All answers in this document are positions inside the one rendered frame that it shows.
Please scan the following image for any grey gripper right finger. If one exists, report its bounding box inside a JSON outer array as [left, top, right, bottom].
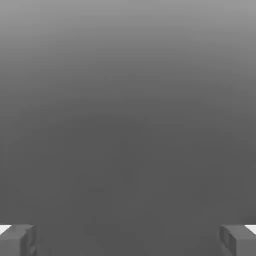
[[219, 224, 256, 256]]

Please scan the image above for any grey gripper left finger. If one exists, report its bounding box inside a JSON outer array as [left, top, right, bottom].
[[0, 224, 38, 256]]

